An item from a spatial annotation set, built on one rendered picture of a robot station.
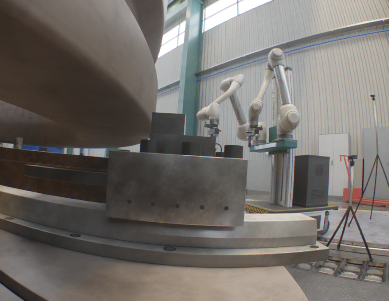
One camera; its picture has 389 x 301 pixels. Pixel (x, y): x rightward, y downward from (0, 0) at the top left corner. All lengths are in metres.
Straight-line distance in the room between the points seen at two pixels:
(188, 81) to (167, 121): 11.07
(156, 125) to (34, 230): 0.63
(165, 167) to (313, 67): 8.39
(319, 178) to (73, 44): 2.29
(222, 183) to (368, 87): 7.67
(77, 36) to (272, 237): 0.85
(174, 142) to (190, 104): 10.83
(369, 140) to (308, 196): 5.55
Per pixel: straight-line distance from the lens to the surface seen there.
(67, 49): 0.50
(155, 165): 0.69
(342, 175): 7.19
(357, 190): 6.26
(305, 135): 8.23
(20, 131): 4.02
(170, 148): 0.81
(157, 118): 0.84
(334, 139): 7.33
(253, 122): 2.07
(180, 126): 0.82
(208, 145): 0.81
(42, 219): 0.99
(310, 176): 2.32
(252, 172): 9.06
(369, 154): 7.62
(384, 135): 7.68
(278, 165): 2.50
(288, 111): 1.91
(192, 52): 12.71
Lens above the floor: 0.63
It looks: 5 degrees up
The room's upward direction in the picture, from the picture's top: 4 degrees clockwise
